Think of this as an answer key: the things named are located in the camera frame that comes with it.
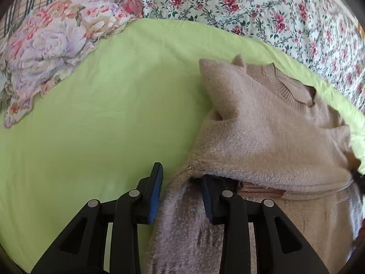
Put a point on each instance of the beige knit sweater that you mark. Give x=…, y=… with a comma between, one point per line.
x=278, y=139

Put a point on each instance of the light green bed sheet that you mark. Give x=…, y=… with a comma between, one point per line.
x=135, y=100

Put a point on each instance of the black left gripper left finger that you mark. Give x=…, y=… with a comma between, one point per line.
x=81, y=245

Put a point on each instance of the pastel floral pillow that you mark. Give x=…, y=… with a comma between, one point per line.
x=50, y=43

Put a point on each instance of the rose floral bedspread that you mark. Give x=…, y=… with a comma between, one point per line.
x=316, y=33

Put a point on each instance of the plaid pillow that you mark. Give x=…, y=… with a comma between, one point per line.
x=28, y=2

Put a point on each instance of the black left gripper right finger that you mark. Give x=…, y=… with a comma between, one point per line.
x=260, y=230

